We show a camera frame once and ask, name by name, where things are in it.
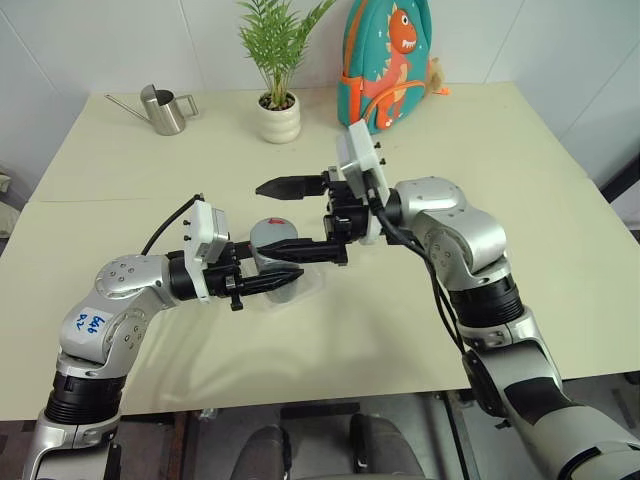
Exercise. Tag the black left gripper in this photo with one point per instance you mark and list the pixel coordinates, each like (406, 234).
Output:
(220, 280)

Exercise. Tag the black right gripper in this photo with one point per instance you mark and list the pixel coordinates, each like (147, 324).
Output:
(347, 215)

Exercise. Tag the grey cup with red spot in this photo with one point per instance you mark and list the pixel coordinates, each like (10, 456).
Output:
(275, 231)

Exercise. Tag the clear plastic jar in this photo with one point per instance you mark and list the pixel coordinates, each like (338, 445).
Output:
(285, 296)

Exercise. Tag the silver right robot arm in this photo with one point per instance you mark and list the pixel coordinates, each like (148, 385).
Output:
(450, 210)

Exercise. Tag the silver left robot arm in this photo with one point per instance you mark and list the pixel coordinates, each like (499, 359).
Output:
(125, 280)

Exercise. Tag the white ribbed plant pot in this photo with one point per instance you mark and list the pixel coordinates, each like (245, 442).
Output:
(279, 125)

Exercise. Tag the black bar under table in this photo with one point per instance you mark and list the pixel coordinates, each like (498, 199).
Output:
(320, 410)

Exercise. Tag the stainless steel watering can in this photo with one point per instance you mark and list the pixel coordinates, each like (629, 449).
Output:
(165, 112)

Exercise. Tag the green artificial plant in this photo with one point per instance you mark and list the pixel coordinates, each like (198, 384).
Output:
(277, 45)

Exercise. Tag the white sticker blue writing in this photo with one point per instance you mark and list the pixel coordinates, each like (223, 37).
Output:
(90, 325)

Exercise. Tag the teal dinosaur backpack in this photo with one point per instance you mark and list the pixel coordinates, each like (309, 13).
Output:
(385, 60)

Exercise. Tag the dark grey rounded shape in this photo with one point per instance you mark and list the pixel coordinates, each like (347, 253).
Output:
(385, 447)
(262, 452)

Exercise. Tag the grey cushion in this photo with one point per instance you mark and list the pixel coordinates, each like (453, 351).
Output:
(7, 205)

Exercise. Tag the black furniture piece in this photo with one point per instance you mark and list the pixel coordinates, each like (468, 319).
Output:
(625, 195)

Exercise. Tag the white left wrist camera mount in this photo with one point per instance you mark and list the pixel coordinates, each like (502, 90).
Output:
(197, 230)

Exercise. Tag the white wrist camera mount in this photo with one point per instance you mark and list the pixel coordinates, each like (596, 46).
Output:
(197, 230)
(357, 150)

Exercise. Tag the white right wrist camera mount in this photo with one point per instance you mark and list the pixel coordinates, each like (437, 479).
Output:
(357, 150)

